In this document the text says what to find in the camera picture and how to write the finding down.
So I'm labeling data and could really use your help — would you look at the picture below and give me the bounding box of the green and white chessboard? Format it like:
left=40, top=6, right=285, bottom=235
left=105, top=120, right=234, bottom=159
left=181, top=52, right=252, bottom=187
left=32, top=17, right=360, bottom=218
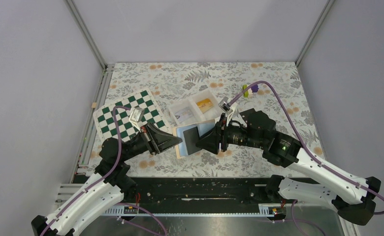
left=93, top=88, right=171, bottom=142

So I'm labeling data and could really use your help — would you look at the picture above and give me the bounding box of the white VIP card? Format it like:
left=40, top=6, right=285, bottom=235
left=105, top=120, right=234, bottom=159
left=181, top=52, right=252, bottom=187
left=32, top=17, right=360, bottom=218
left=174, top=107, right=193, bottom=123

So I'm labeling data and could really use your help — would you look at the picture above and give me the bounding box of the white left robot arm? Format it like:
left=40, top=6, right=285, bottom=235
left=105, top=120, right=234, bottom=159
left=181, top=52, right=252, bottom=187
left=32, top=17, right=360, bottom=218
left=31, top=123, right=182, bottom=236

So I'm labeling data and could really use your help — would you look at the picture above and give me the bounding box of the orange gold card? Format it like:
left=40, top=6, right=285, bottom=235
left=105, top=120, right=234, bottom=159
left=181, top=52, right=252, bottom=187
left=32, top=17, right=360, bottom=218
left=196, top=98, right=214, bottom=113

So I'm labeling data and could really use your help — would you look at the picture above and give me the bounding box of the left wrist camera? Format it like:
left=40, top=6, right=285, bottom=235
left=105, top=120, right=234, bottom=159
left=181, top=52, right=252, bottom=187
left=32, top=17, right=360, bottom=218
left=129, top=107, right=145, bottom=126

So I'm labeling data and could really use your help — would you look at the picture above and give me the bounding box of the green white purple toy block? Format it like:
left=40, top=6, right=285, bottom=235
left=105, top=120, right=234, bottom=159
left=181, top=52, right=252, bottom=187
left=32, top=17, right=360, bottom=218
left=242, top=84, right=259, bottom=98

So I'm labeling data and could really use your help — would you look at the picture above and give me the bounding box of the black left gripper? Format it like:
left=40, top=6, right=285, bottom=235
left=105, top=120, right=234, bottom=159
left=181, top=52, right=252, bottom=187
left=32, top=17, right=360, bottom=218
left=121, top=121, right=184, bottom=162

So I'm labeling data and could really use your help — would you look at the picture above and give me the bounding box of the white two-compartment plastic bin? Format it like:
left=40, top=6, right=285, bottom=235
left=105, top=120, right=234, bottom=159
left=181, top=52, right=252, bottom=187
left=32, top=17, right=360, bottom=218
left=168, top=88, right=223, bottom=126

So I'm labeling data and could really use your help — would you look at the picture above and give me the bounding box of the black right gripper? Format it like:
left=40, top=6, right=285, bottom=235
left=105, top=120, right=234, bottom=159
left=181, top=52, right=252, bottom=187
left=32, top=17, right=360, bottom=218
left=195, top=113, right=266, bottom=154

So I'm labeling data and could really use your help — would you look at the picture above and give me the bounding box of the beige leather card holder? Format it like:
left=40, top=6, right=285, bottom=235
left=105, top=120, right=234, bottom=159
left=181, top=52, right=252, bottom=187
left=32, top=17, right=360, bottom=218
left=173, top=119, right=215, bottom=159

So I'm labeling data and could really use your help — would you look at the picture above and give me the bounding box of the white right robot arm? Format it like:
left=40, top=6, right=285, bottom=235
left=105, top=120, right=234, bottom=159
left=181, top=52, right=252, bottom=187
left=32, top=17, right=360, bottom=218
left=196, top=109, right=381, bottom=226

